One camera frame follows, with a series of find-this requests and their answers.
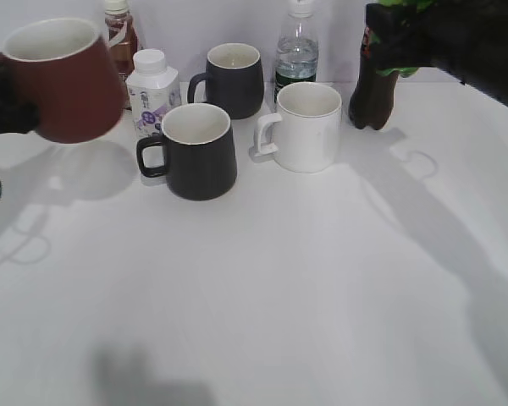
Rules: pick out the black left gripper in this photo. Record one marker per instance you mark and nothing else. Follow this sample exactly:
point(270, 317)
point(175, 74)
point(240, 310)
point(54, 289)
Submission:
point(16, 115)

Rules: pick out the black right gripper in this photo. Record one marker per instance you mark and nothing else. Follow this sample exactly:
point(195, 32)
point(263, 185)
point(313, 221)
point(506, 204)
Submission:
point(469, 41)

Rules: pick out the green soda bottle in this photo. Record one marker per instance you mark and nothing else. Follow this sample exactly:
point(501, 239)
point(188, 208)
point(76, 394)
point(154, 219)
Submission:
point(393, 25)

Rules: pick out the red ceramic mug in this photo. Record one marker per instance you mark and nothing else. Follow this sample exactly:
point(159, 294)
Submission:
point(64, 68)

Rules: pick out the dark cola bottle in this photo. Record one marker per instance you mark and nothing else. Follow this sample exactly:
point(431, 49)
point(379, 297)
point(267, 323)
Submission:
point(372, 101)

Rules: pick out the brown coffee bottle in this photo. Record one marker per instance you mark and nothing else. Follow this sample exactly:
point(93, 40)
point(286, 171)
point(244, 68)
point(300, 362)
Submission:
point(123, 41)

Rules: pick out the white yogurt bottle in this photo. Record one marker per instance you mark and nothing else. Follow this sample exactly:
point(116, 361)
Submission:
point(153, 90)

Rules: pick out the clear water bottle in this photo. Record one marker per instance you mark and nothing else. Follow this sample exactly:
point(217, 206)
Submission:
point(297, 47)

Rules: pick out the white ceramic mug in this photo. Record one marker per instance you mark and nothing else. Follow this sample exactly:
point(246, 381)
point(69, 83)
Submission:
point(303, 134)

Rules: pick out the front black mug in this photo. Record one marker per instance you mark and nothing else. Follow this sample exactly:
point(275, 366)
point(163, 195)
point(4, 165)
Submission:
point(195, 152)

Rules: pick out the black mug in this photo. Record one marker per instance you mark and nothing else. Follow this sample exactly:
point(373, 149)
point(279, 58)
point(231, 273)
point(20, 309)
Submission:
point(195, 152)
point(233, 80)

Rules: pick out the rear black mug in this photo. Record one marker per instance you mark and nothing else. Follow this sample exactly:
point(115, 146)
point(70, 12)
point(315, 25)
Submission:
point(233, 80)

